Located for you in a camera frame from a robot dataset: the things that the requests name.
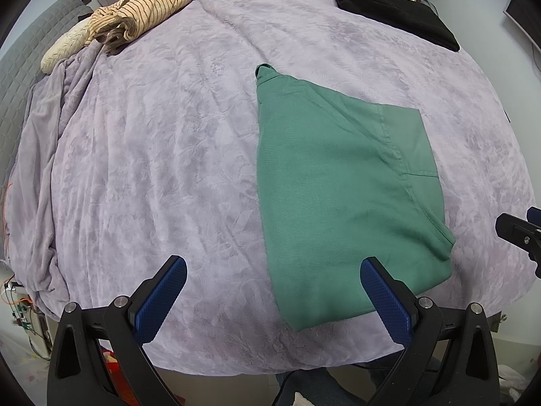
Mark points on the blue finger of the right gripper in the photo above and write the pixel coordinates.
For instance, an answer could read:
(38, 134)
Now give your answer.
(533, 215)
(517, 231)

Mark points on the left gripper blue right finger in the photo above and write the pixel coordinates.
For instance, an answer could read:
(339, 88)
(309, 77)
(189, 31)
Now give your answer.
(391, 299)

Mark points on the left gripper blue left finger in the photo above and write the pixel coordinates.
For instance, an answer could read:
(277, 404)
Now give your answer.
(153, 299)

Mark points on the green work jacket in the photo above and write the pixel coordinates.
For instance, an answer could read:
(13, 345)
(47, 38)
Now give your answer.
(339, 180)

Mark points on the lilac plush bed blanket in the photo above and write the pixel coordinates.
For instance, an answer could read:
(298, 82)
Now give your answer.
(128, 159)

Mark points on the black folded garment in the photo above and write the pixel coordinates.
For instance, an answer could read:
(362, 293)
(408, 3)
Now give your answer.
(406, 15)

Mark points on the grey quilted headboard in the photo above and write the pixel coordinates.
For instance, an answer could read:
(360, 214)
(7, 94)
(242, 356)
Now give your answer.
(20, 69)

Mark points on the cream knitted garment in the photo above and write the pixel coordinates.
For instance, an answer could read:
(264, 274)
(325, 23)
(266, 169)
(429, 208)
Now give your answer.
(66, 45)

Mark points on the striped beige folded garment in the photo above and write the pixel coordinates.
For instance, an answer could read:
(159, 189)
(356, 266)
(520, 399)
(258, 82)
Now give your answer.
(125, 21)

